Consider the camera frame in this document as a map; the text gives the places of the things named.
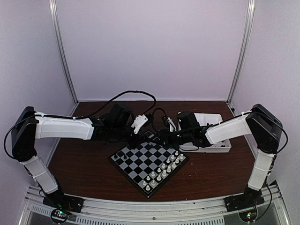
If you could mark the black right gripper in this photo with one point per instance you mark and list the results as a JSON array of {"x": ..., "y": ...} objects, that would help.
[{"x": 162, "y": 138}]

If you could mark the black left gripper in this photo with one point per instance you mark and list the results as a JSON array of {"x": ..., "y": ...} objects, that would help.
[{"x": 138, "y": 141}]

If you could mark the white plastic divided tray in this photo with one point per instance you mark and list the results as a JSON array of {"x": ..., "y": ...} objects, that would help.
[{"x": 219, "y": 142}]

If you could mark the black white chessboard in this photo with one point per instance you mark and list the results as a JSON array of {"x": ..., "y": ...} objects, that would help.
[{"x": 137, "y": 160}]

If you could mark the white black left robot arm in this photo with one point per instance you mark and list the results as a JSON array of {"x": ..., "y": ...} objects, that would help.
[{"x": 119, "y": 123}]

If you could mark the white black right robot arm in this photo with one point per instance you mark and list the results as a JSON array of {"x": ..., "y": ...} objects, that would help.
[{"x": 205, "y": 130}]

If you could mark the white chess piece row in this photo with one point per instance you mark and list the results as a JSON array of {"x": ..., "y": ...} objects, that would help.
[{"x": 157, "y": 174}]

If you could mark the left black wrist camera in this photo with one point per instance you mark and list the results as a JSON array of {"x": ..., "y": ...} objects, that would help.
[{"x": 150, "y": 119}]

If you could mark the front aluminium rail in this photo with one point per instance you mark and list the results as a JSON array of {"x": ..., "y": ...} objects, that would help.
[{"x": 211, "y": 211}]

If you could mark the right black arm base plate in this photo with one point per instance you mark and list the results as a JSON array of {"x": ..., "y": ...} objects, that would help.
[{"x": 249, "y": 198}]

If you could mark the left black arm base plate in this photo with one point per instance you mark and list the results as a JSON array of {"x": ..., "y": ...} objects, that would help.
[{"x": 63, "y": 202}]

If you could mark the right aluminium frame post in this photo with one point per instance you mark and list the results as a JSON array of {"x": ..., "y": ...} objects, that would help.
[{"x": 243, "y": 48}]

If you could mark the aluminium frame post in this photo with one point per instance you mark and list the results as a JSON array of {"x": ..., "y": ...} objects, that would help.
[
  {"x": 243, "y": 48},
  {"x": 63, "y": 59}
]

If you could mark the left aluminium frame post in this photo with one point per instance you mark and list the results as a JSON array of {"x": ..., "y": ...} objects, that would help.
[{"x": 63, "y": 59}]

